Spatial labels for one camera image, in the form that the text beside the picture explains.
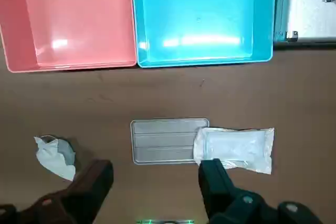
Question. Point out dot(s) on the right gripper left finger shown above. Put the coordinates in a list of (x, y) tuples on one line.
[(86, 182)]

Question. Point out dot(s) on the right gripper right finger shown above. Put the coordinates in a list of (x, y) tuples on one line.
[(218, 190)]

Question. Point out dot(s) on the used face mask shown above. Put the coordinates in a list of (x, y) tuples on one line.
[(50, 155)]

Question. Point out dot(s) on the new face mask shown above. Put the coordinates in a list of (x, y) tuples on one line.
[(236, 148)]

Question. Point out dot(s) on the pink plastic box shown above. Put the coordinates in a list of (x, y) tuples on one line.
[(78, 24)]

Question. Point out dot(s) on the blue plastic box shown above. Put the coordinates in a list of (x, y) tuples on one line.
[(197, 19)]

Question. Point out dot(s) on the grey metal tray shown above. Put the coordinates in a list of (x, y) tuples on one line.
[(162, 140)]

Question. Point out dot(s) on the aluminium case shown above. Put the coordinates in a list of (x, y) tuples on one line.
[(309, 11)]

